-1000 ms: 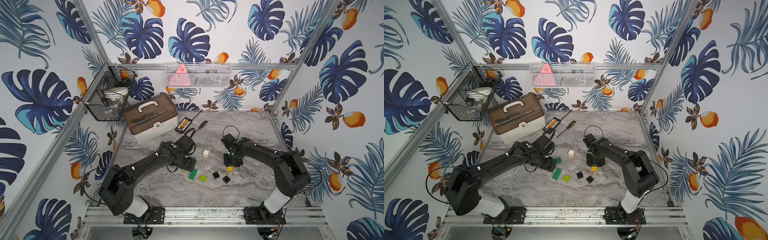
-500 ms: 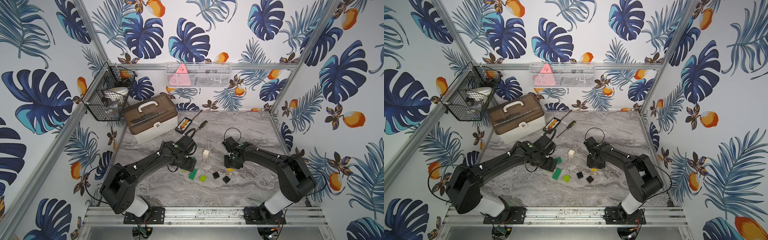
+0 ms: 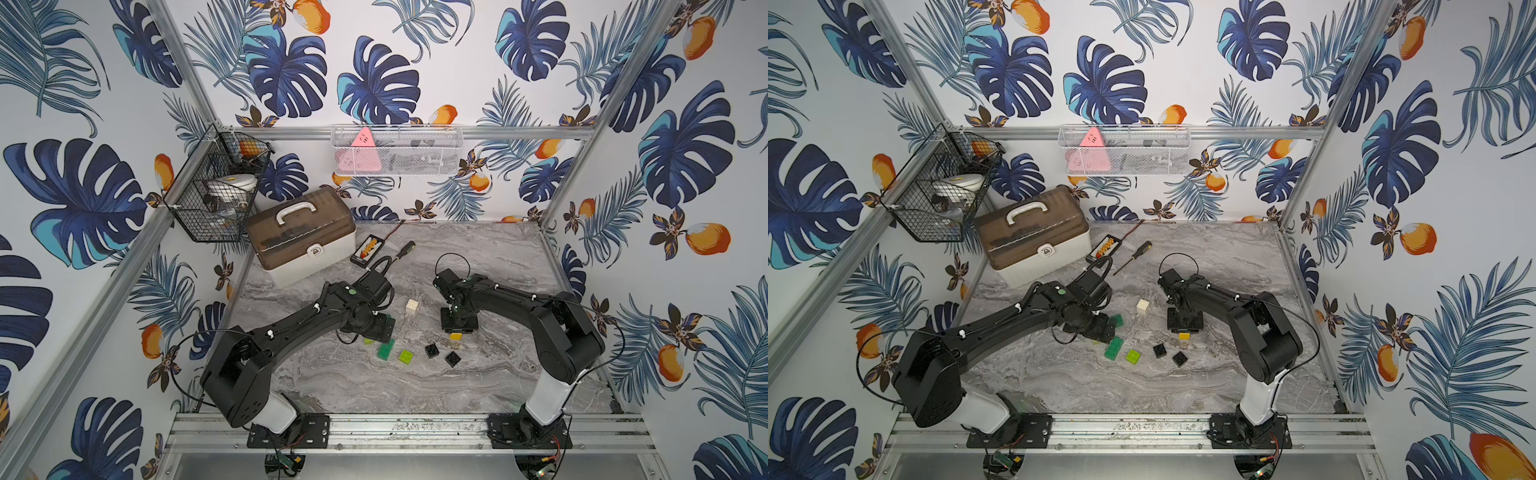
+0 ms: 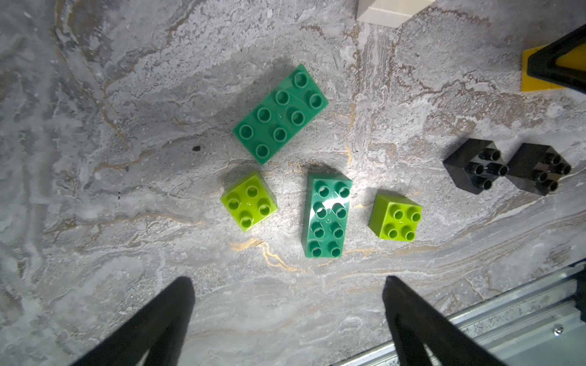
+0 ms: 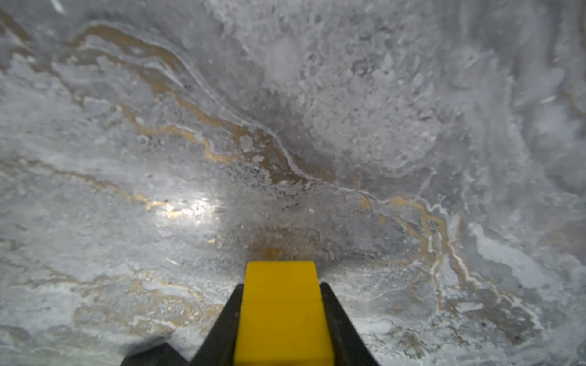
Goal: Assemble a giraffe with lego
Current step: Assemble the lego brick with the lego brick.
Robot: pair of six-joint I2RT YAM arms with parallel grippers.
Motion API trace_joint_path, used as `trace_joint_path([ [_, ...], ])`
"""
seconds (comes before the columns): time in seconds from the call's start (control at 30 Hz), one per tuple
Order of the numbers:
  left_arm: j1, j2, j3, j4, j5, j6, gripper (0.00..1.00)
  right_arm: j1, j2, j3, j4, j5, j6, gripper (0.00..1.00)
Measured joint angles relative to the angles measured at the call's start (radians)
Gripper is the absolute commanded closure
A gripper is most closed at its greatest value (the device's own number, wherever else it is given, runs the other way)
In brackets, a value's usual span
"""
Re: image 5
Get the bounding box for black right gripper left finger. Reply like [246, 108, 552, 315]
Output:
[189, 284, 244, 366]

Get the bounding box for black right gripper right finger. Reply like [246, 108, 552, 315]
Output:
[320, 282, 379, 366]

